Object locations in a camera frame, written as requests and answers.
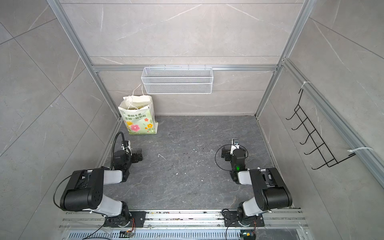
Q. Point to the floral paper bag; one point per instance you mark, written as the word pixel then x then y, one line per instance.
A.
pixel 137 111

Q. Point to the black wire hook rack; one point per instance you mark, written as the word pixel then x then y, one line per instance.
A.
pixel 314 136

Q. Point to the white wire mesh basket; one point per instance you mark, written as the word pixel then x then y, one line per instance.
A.
pixel 178 80

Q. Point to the white cable tie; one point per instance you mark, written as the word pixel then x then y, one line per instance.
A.
pixel 360 148

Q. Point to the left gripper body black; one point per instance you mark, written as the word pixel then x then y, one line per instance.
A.
pixel 136 154

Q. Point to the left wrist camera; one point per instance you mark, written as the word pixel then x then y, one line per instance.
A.
pixel 126 146

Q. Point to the aluminium frame profile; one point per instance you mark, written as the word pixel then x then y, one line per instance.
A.
pixel 369 158

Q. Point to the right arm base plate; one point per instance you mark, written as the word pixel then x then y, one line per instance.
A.
pixel 233 219

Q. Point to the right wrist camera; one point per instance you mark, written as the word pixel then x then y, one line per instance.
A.
pixel 235 142

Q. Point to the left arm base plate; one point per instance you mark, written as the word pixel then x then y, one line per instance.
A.
pixel 133 219

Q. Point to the small green circuit board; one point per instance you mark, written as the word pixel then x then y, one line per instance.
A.
pixel 247 235

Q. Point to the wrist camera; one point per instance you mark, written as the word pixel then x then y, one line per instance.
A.
pixel 126 146
pixel 235 142

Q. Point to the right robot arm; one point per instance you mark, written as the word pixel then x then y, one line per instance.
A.
pixel 269 188

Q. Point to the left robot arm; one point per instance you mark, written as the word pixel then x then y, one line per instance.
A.
pixel 85 189

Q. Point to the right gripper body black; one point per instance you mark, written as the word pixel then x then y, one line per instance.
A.
pixel 226 151

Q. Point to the aluminium mounting rail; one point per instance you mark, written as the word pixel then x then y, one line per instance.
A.
pixel 214 219

